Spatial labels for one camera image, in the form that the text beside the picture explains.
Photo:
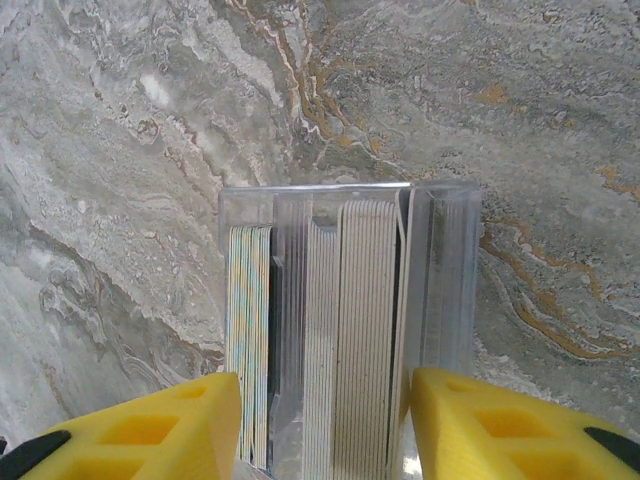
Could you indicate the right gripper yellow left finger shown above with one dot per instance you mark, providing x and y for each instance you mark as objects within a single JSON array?
[{"x": 210, "y": 450}]

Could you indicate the clear acrylic card box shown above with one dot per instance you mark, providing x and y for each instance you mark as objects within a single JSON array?
[{"x": 450, "y": 300}]

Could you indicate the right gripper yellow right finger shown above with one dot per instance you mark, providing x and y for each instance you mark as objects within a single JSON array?
[{"x": 450, "y": 440}]

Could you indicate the iridescent card stack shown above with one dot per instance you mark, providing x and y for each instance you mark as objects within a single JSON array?
[{"x": 250, "y": 325}]

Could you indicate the beige card stack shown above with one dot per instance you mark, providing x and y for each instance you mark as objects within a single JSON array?
[{"x": 367, "y": 325}]

